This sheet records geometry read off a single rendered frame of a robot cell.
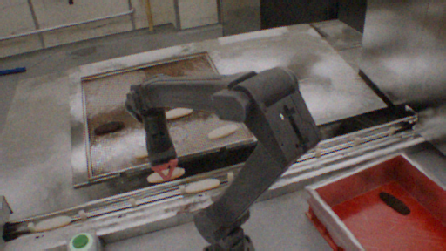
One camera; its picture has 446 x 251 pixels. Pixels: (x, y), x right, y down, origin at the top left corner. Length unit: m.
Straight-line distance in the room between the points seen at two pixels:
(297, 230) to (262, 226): 0.09
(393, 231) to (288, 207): 0.28
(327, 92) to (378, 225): 0.53
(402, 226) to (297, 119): 0.60
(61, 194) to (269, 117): 0.85
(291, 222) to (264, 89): 0.56
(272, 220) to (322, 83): 0.59
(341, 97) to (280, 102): 0.85
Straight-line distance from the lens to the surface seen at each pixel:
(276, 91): 0.51
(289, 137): 0.50
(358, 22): 3.21
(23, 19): 4.71
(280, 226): 0.99
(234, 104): 0.49
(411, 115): 1.31
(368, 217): 1.04
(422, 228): 1.06
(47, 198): 1.22
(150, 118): 0.86
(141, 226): 0.98
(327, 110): 1.28
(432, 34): 1.19
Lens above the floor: 1.58
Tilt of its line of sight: 35 degrees down
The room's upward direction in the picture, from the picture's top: 5 degrees counter-clockwise
